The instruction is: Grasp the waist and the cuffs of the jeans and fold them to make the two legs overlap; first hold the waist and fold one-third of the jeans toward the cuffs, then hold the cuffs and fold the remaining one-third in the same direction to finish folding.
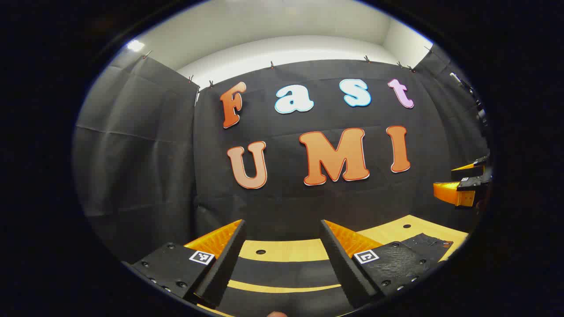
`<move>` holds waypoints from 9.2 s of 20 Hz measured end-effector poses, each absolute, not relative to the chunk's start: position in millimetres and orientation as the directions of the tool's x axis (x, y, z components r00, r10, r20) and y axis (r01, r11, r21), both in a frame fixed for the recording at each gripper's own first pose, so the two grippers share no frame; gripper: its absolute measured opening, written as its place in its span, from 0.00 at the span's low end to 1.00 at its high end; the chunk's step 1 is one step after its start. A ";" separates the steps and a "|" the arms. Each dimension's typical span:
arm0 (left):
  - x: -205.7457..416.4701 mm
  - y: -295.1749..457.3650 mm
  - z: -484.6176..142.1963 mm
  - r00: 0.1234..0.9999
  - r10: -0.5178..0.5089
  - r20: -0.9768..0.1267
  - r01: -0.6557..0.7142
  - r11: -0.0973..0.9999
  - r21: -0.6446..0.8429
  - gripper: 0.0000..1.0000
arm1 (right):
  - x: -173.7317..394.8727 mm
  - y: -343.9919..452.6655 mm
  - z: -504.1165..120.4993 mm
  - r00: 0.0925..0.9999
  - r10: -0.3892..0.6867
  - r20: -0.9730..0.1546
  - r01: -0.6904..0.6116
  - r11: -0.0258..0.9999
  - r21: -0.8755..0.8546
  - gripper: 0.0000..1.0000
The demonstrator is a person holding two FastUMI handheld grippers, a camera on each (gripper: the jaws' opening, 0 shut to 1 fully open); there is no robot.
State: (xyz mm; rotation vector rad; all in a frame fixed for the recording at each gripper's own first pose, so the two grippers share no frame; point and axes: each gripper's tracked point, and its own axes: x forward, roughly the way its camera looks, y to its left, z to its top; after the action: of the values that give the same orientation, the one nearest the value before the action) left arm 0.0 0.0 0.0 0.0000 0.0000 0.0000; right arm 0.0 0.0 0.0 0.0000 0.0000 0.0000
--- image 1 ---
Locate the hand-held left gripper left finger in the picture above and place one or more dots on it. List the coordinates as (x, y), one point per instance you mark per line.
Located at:
(220, 273)

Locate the dark tripod stand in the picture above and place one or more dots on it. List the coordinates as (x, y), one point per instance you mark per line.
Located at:
(480, 112)

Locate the dark denim jeans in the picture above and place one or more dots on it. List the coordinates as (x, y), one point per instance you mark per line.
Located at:
(286, 273)

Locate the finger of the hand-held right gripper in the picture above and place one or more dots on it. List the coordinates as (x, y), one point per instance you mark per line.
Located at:
(454, 193)
(471, 172)

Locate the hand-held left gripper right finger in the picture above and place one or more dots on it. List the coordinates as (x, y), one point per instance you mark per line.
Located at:
(341, 268)

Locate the ceiling light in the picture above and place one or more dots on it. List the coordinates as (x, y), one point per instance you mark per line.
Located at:
(135, 45)

